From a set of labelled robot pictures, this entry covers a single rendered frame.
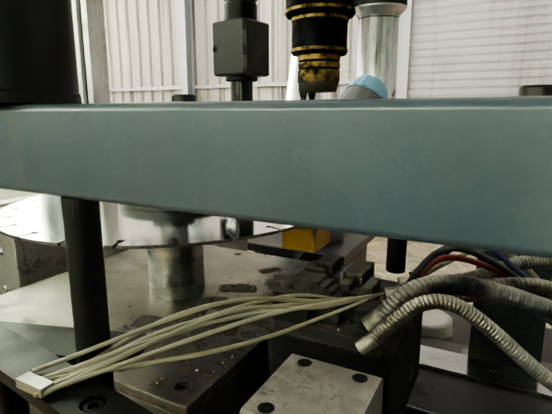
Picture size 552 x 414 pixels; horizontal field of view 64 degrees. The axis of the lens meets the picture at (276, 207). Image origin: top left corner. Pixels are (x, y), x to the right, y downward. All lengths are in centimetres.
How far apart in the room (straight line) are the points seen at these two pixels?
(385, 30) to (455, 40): 537
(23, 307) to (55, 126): 34
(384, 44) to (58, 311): 78
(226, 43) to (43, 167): 27
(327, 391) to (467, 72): 610
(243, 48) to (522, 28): 596
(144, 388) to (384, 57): 82
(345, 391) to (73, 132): 19
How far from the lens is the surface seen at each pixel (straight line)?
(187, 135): 16
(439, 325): 65
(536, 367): 35
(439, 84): 632
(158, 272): 48
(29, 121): 22
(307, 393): 27
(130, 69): 909
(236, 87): 45
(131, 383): 36
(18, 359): 25
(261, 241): 105
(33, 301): 54
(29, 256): 69
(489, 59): 628
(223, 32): 45
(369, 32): 101
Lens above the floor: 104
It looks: 12 degrees down
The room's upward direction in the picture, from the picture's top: straight up
